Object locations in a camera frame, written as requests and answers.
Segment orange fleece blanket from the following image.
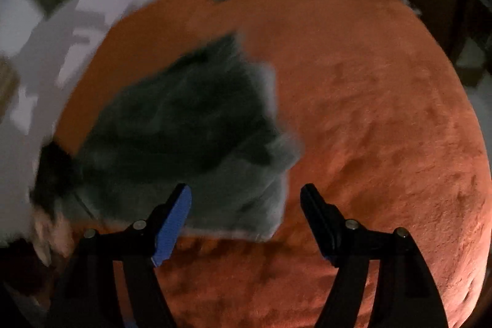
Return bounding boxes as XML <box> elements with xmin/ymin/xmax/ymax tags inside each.
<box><xmin>50</xmin><ymin>0</ymin><xmax>492</xmax><ymax>328</ymax></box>

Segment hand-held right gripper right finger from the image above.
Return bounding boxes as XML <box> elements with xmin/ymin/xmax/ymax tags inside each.
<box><xmin>300</xmin><ymin>183</ymin><xmax>450</xmax><ymax>328</ymax></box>

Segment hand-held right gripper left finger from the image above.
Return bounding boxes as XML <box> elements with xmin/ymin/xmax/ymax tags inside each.
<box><xmin>48</xmin><ymin>183</ymin><xmax>192</xmax><ymax>328</ymax></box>

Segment green fleece pants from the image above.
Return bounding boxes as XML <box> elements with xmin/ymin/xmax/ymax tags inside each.
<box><xmin>75</xmin><ymin>31</ymin><xmax>304</xmax><ymax>242</ymax></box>

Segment wooden slatted furniture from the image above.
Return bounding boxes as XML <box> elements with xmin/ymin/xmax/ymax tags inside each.
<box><xmin>0</xmin><ymin>57</ymin><xmax>21</xmax><ymax>123</ymax></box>

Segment white plastic bag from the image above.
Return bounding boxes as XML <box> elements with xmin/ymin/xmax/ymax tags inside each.
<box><xmin>398</xmin><ymin>0</ymin><xmax>423</xmax><ymax>17</ymax></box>

